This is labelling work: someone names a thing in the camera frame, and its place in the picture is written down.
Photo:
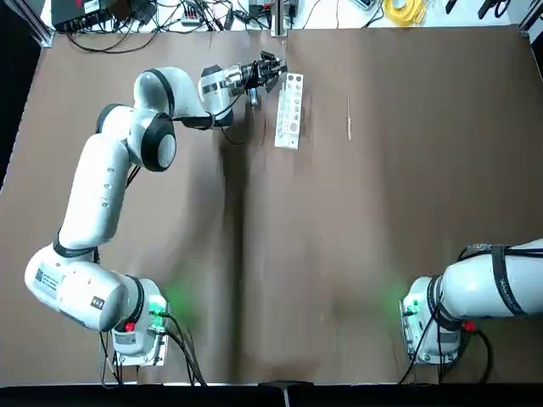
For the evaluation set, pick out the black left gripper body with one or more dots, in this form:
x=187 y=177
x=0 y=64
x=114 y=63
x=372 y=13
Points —
x=250 y=75

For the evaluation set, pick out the clear glass test tube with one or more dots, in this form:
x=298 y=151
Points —
x=283 y=48

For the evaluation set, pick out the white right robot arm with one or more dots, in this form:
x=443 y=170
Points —
x=479 y=288

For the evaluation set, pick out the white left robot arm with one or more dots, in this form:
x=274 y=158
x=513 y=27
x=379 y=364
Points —
x=93 y=203

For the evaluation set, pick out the white test tube rack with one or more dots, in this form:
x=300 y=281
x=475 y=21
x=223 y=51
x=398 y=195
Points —
x=285 y=142

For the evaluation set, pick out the grey power strip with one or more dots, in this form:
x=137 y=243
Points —
x=259 y=6

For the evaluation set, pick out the yellow plastic tray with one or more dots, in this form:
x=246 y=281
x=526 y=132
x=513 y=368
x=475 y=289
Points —
x=403 y=12

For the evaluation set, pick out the black box device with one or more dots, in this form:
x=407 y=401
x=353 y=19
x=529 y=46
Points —
x=76 y=15

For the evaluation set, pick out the black hand tool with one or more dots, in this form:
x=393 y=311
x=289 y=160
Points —
x=450 y=6
x=494 y=8

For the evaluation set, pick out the aluminium camera post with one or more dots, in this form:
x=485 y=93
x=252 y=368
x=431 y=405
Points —
x=279 y=21

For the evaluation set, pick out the aluminium frame post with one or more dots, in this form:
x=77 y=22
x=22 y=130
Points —
x=42 y=34
x=530 y=21

